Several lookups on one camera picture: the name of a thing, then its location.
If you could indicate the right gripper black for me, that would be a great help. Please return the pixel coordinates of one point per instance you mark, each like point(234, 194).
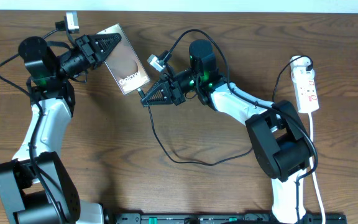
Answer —
point(173, 91)

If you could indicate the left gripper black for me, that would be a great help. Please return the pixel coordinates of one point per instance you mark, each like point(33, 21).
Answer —
point(88, 51)

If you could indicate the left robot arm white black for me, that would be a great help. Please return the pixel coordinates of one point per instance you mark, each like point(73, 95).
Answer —
point(35, 187)

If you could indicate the white power strip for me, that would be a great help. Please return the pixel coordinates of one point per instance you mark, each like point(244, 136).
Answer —
point(302, 76)

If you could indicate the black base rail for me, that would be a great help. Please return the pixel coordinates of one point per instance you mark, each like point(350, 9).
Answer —
point(136, 218)

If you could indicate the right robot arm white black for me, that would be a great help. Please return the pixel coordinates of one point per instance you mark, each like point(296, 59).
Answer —
point(281, 145)

